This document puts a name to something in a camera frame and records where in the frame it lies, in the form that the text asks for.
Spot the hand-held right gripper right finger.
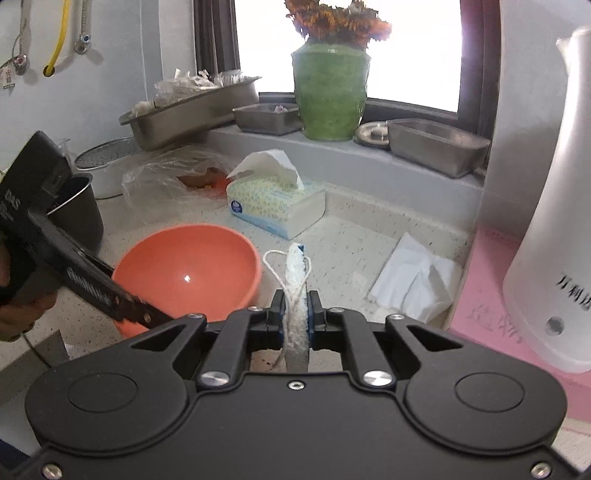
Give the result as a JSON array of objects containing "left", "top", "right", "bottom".
[{"left": 308, "top": 292, "right": 467, "bottom": 391}]

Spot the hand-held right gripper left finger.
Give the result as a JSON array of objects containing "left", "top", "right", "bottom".
[{"left": 124, "top": 291, "right": 285, "bottom": 391}]

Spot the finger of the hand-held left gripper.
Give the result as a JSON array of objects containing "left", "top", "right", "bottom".
[{"left": 65, "top": 258, "right": 178, "bottom": 329}]

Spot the white mesh dish sponge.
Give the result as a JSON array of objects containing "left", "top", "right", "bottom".
[{"left": 263, "top": 242, "right": 311, "bottom": 372}]

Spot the orange plastic bowl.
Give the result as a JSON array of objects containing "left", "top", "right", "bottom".
[{"left": 112, "top": 224, "right": 263, "bottom": 339}]

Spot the white paper towel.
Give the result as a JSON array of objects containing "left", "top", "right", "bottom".
[{"left": 368, "top": 232, "right": 463, "bottom": 324}]

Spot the black cooker inner pot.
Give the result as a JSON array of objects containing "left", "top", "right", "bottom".
[{"left": 46, "top": 173, "right": 105, "bottom": 259}]

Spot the white perforated steamer basket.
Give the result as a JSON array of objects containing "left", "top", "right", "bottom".
[{"left": 75, "top": 137, "right": 139, "bottom": 199}]

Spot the clear plastic bag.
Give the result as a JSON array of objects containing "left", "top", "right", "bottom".
[{"left": 121, "top": 147, "right": 238, "bottom": 227}]

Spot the orange carrot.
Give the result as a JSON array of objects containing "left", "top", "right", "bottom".
[{"left": 178, "top": 167, "right": 229, "bottom": 191}]

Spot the large steel tray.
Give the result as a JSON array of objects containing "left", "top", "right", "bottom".
[{"left": 119, "top": 76, "right": 262, "bottom": 152}]

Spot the plastic wrapped food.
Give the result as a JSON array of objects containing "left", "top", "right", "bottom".
[{"left": 131, "top": 68, "right": 245, "bottom": 116}]

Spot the pink box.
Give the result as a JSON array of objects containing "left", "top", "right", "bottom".
[{"left": 448, "top": 222, "right": 591, "bottom": 432}]

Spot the round steel lid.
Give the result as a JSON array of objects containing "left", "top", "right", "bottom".
[{"left": 355, "top": 121, "right": 393, "bottom": 148}]

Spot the small steel tray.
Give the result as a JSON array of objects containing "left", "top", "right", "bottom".
[{"left": 232, "top": 102, "right": 303, "bottom": 136}]

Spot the green glass vase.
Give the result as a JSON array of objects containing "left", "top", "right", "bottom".
[{"left": 291, "top": 39, "right": 372, "bottom": 141}]

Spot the dark curtain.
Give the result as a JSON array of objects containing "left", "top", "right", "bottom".
[{"left": 193, "top": 0, "right": 241, "bottom": 70}]

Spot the white electric kettle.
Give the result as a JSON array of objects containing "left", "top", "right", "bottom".
[{"left": 502, "top": 25, "right": 591, "bottom": 374}]

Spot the window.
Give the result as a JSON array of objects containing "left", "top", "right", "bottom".
[{"left": 233, "top": 0, "right": 462, "bottom": 114}]

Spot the metal hose red valve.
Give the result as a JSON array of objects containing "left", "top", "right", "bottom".
[{"left": 10, "top": 0, "right": 34, "bottom": 75}]

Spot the yellow hose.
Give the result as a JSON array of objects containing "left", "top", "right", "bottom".
[{"left": 43, "top": 0, "right": 74, "bottom": 77}]

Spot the metal hose blue valve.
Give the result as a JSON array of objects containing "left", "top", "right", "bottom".
[{"left": 74, "top": 0, "right": 93, "bottom": 54}]

